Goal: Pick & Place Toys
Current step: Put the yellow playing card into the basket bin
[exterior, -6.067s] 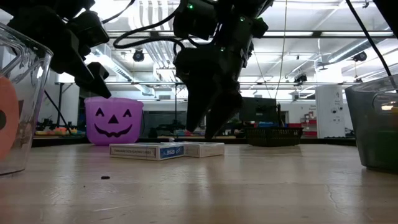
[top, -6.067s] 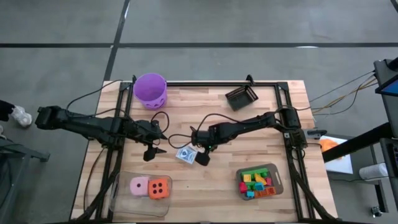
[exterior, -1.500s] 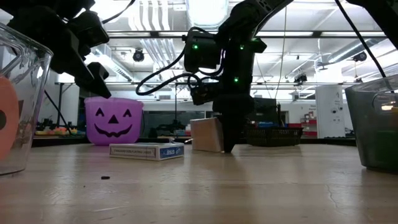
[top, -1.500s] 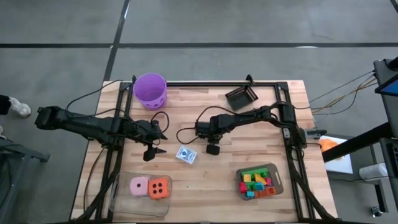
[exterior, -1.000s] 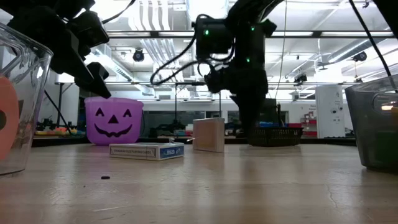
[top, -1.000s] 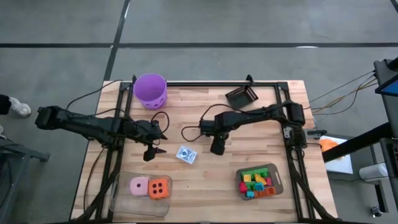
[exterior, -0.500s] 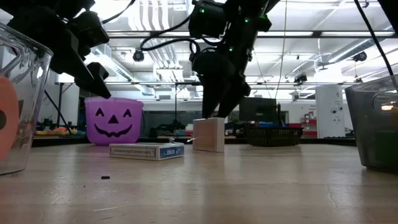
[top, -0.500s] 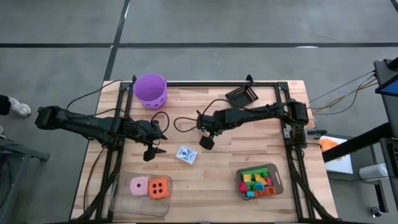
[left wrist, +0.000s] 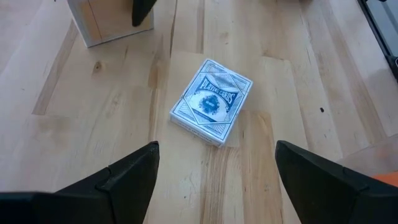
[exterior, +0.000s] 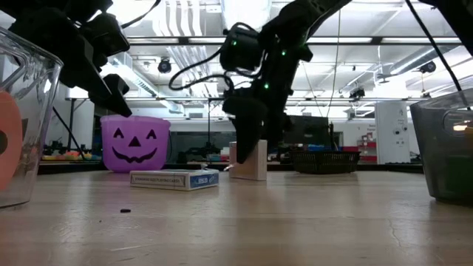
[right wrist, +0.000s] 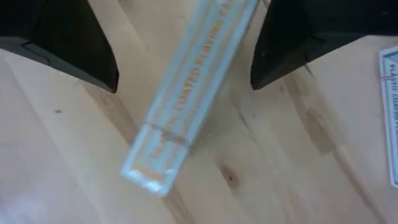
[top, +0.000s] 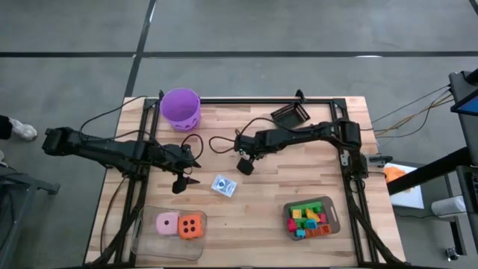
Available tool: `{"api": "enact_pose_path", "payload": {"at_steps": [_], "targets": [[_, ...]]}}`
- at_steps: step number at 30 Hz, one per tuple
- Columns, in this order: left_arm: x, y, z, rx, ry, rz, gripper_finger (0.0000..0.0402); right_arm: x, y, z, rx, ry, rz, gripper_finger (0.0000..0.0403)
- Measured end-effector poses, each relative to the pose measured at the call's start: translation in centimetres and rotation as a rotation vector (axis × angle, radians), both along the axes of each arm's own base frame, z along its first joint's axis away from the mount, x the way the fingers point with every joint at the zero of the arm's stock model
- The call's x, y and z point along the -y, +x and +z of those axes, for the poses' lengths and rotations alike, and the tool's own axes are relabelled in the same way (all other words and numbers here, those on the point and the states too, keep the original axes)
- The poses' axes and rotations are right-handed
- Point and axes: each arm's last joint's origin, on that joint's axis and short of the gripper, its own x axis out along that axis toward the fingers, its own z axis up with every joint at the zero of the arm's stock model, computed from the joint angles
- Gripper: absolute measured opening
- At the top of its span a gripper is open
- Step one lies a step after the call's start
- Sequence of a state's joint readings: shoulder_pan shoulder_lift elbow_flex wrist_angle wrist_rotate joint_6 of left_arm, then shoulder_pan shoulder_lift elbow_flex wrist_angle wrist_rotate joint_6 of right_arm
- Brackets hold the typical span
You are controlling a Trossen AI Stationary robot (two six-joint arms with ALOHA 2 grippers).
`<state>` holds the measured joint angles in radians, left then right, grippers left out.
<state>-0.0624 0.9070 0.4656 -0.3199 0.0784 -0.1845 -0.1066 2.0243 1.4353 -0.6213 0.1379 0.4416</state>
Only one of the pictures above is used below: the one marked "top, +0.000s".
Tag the orange object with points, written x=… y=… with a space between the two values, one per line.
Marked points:
x=396 y=173

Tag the orange foam die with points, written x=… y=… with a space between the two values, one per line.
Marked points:
x=190 y=226

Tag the blue playing card box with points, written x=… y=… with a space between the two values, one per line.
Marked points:
x=224 y=185

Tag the black mesh basket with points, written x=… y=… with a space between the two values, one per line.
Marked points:
x=291 y=117

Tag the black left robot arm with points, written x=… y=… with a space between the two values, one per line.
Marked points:
x=112 y=153

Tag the orange toy block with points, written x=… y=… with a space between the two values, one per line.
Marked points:
x=319 y=231

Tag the small black caster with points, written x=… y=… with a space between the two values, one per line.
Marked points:
x=452 y=254

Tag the white board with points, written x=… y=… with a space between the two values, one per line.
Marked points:
x=411 y=198

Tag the black slanted beam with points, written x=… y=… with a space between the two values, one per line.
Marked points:
x=429 y=172

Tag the black aluminium table frame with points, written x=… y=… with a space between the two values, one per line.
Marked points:
x=231 y=101

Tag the pink foam die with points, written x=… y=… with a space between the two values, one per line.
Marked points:
x=167 y=224

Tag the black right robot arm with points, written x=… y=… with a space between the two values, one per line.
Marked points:
x=298 y=136

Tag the clear plastic bin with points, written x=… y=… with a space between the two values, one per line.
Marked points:
x=157 y=248

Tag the purple jack-o-lantern bucket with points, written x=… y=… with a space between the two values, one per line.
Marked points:
x=181 y=106

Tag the blue tablet screen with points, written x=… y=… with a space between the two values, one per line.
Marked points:
x=468 y=106

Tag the person's foot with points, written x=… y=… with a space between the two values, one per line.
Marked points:
x=24 y=130
x=3 y=158

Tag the grey table leg frame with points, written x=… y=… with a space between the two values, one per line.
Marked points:
x=33 y=184

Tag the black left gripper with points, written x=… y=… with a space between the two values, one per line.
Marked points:
x=170 y=158

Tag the short green toy block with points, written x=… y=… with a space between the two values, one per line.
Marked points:
x=301 y=222

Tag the cyan toy block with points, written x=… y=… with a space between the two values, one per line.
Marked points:
x=300 y=234
x=311 y=224

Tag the long green toy block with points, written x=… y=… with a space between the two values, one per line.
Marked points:
x=306 y=206

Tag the yellow wedge toy block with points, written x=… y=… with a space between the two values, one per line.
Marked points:
x=311 y=214

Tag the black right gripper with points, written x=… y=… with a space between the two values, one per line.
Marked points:
x=248 y=145

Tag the grey equipment cart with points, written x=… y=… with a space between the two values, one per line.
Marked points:
x=471 y=130

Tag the white paper towel roll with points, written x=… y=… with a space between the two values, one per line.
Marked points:
x=448 y=205

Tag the grey plastic bin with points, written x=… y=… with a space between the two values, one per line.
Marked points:
x=332 y=213

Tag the small red toy block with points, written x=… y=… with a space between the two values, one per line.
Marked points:
x=322 y=217

